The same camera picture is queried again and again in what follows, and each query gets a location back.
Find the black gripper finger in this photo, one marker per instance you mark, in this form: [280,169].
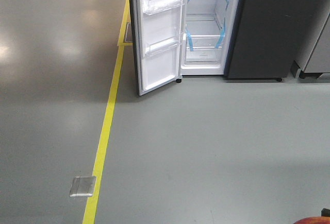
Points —
[325,212]

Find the red yellow apple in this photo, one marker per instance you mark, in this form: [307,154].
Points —
[314,220]

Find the grey side-by-side refrigerator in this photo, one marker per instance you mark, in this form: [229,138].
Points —
[262,40]

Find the clear crisper drawer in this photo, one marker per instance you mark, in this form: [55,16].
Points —
[204,50]

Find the blue tape strip lower right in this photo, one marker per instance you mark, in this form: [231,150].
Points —
[222,35]

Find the blue tape strip lower left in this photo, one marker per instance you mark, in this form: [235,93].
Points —
[189,39]

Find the clear lower door bin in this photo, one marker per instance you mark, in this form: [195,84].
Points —
[163,45]

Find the clear door bin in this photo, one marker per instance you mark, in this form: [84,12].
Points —
[163,45]
[152,7]

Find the yellow floor tape line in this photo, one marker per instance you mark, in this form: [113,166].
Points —
[98,168]

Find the metal floor socket cover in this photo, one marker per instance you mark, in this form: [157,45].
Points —
[128,38]
[82,186]

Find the clear middle door bin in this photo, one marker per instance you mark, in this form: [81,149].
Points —
[152,7]

